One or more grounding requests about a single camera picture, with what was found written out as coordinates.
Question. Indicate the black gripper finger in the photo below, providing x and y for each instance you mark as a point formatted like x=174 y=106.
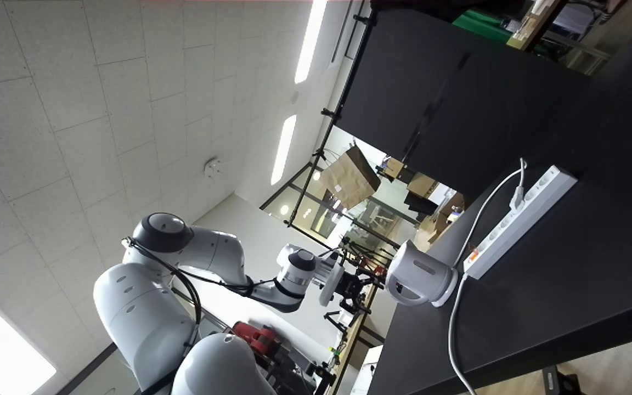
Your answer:
x=370 y=286
x=370 y=259

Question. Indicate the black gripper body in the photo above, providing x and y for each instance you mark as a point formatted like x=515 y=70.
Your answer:
x=346 y=276

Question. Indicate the white electric kettle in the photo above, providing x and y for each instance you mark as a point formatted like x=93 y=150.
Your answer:
x=419 y=274

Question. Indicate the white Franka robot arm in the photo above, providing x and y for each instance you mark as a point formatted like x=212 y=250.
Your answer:
x=185 y=307

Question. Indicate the brown cardboard box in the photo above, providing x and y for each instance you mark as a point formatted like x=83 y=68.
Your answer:
x=350 y=175

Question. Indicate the red machine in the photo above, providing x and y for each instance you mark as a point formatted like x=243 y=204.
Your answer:
x=257 y=340

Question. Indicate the black tripod stand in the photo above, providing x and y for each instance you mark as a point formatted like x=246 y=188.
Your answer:
x=323 y=150

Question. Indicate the short ceiling light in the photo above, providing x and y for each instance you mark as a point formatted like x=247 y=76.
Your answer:
x=283 y=148

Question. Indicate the white power strip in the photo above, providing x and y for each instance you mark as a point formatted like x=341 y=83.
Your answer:
x=522 y=219

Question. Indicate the round ceiling smoke detector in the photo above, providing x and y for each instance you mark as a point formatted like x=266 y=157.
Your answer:
x=211 y=166

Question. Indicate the black backdrop panel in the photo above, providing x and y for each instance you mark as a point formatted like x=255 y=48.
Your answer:
x=448 y=95

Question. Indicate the long ceiling light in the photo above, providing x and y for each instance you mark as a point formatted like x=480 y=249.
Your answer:
x=309 y=39

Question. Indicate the green box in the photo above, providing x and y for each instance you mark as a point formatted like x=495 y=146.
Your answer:
x=480 y=27

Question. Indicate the square ceiling light panel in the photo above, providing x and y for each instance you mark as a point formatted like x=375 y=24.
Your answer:
x=1 y=351

